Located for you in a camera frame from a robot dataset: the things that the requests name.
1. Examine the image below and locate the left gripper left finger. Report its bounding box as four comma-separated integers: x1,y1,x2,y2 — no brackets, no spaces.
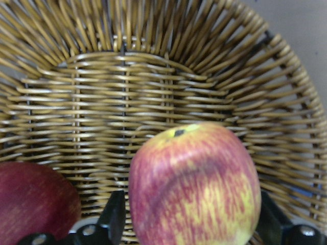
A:
18,190,126,244

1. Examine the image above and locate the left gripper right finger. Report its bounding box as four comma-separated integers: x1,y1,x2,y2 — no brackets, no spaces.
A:
256,191,326,245

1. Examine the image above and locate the yellow-red apple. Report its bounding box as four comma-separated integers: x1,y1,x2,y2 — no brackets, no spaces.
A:
128,121,261,244

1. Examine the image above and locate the dark red apple in basket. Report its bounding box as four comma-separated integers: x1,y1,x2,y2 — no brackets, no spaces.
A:
1,162,81,244

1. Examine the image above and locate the brown wicker basket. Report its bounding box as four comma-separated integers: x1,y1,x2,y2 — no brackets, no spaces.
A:
1,1,326,232

